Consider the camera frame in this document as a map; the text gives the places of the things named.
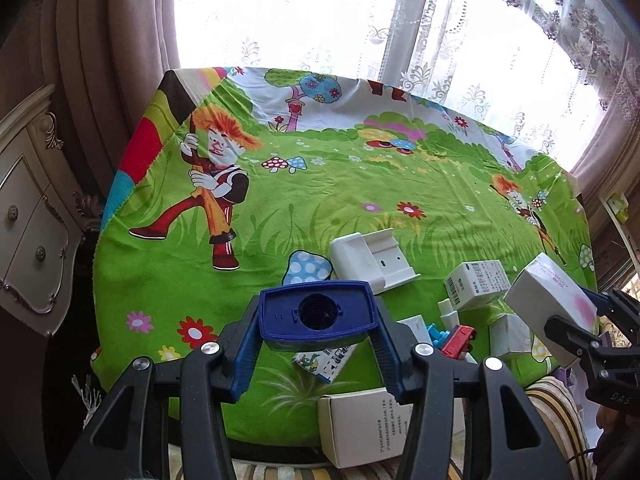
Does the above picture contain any striped sofa cushion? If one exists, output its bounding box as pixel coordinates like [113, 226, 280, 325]
[167, 375, 598, 480]

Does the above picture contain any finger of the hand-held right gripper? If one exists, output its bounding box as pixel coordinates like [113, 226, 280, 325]
[544, 312, 617, 363]
[580, 285, 640, 346]

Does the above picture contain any white window post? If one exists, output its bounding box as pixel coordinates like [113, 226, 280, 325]
[377, 0, 441, 93]

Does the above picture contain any red toy truck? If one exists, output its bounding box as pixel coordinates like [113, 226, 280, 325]
[440, 325, 477, 358]

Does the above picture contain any white cube box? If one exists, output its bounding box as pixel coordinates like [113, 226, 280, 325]
[487, 312, 533, 361]

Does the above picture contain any dark blue box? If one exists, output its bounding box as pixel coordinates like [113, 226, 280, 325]
[257, 282, 376, 353]

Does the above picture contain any cream carved dresser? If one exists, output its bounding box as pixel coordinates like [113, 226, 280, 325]
[0, 84, 103, 338]

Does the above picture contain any white teal printed box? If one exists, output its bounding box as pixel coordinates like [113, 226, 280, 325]
[291, 342, 358, 385]

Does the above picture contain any white pink box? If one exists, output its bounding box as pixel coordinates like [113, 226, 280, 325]
[502, 252, 599, 368]

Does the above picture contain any large white cardboard box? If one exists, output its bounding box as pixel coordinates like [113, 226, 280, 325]
[317, 386, 468, 470]

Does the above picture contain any small tall white box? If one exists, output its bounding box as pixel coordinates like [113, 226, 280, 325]
[437, 298, 461, 333]

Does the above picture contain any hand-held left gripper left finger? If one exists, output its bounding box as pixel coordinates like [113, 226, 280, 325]
[57, 302, 263, 480]

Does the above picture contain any patterned mauve curtain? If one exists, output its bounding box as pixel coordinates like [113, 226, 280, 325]
[565, 25, 640, 271]

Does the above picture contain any white lace curtain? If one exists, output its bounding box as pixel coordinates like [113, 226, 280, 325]
[172, 0, 616, 161]

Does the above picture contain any green white card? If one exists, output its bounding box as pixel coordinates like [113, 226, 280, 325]
[602, 192, 632, 223]

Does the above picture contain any white plastic holder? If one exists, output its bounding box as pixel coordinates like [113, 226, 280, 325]
[329, 228, 422, 296]

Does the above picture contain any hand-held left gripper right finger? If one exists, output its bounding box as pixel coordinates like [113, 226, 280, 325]
[367, 300, 573, 480]

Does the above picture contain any white box with barcode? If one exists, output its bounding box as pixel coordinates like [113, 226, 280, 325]
[444, 259, 512, 313]

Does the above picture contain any mauve drape curtain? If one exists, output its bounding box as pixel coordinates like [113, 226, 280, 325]
[0, 0, 183, 201]

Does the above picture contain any green cartoon printed tablecloth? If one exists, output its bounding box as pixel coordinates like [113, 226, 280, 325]
[90, 66, 601, 453]

